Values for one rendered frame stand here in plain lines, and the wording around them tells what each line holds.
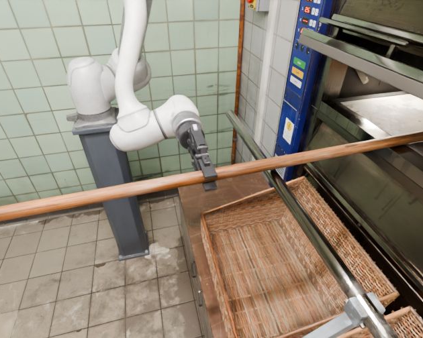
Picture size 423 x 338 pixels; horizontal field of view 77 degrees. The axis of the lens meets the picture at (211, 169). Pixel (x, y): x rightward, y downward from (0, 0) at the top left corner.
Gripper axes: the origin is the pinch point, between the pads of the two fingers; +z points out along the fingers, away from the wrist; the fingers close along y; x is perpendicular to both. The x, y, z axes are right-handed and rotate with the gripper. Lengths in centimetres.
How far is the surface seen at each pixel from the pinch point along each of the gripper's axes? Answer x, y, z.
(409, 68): -38.9, -23.9, 7.2
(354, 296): -15.5, 2.3, 33.8
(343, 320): -13.8, 6.4, 35.2
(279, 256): -35, 61, -10
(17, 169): 101, 73, -127
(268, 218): -38, 58, -28
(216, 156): -40, 87, -124
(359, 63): -38.7, -21.4, -5.4
